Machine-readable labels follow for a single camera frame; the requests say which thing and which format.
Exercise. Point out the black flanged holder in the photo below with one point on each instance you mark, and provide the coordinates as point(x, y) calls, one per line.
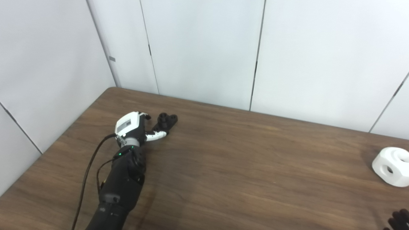
point(166, 122)

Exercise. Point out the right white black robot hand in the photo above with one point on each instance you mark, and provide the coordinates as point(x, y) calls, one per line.
point(401, 222)

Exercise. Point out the round white piece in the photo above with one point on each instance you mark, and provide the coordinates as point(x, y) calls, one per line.
point(397, 174)

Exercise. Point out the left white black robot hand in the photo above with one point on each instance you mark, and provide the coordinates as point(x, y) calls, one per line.
point(127, 124)

